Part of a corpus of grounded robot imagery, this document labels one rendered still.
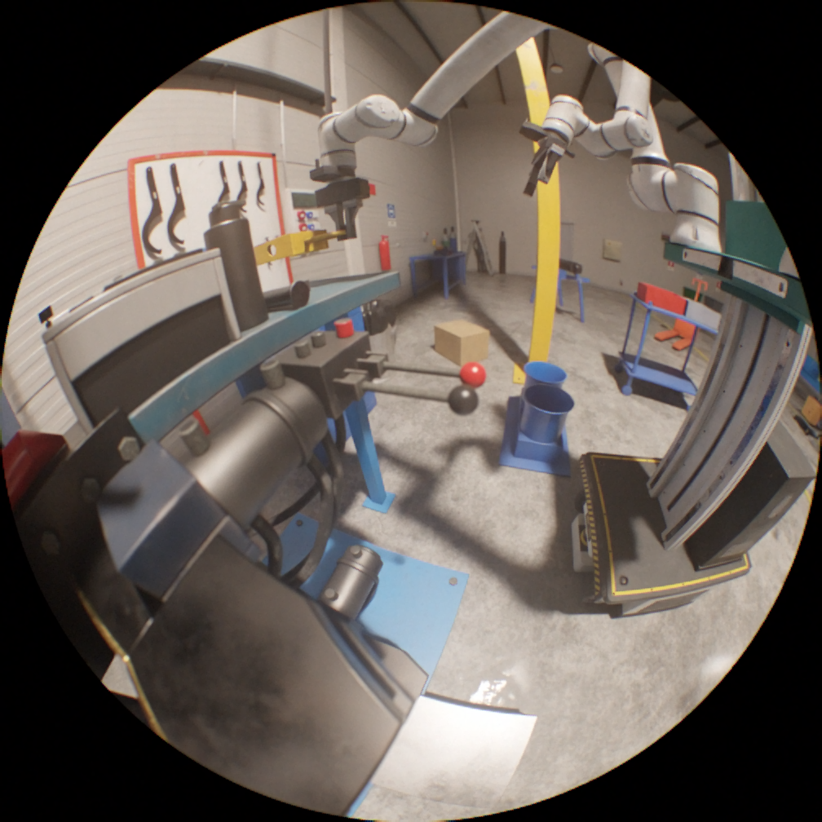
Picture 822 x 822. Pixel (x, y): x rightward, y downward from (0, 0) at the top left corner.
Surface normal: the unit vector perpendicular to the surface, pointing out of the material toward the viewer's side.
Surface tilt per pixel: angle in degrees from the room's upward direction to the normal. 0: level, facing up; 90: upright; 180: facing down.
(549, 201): 90
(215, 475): 41
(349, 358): 90
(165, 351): 90
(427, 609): 0
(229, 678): 0
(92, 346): 90
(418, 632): 0
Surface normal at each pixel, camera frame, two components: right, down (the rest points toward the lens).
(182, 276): 0.93, 0.15
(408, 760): -0.07, -0.81
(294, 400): 0.55, -0.51
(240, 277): 0.67, 0.39
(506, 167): -0.36, 0.57
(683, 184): -0.99, 0.13
